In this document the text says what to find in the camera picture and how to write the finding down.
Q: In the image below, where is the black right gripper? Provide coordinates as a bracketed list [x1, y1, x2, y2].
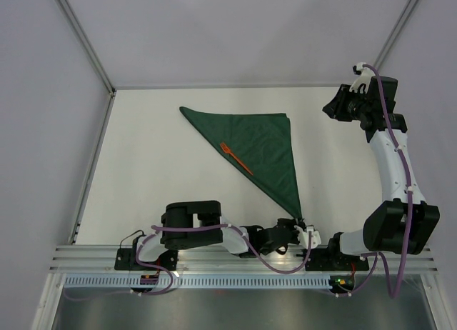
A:
[322, 84, 372, 122]

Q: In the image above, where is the dark green cloth napkin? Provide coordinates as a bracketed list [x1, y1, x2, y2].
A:
[179, 106, 303, 219]

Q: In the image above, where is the orange plastic fork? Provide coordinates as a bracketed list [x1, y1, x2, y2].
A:
[220, 142, 253, 176]

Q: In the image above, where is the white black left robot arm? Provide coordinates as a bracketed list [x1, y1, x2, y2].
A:
[131, 200, 305, 270]

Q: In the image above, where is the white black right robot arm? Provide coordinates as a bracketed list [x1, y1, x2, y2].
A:
[323, 76, 440, 269]

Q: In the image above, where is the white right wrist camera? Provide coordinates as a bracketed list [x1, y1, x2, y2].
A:
[349, 62, 375, 94]

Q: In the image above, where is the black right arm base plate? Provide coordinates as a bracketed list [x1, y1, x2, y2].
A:
[305, 248, 370, 272]

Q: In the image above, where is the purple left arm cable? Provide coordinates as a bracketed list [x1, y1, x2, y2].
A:
[63, 222, 311, 302]

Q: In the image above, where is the white slotted cable duct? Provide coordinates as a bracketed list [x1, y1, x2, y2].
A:
[64, 274, 331, 289]

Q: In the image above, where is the aluminium right frame post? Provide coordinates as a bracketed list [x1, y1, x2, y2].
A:
[374, 0, 421, 69]

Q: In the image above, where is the aluminium frame post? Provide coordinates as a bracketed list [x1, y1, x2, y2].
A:
[54, 0, 116, 96]
[374, 0, 421, 69]

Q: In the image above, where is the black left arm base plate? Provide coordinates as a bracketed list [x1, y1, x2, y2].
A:
[113, 246, 179, 272]

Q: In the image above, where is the aluminium left side rail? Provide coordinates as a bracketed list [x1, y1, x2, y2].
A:
[67, 90, 116, 245]

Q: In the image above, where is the aluminium front rail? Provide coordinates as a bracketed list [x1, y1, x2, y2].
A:
[49, 245, 438, 275]

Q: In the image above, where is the aluminium left frame post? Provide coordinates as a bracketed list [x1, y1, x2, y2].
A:
[54, 0, 116, 96]

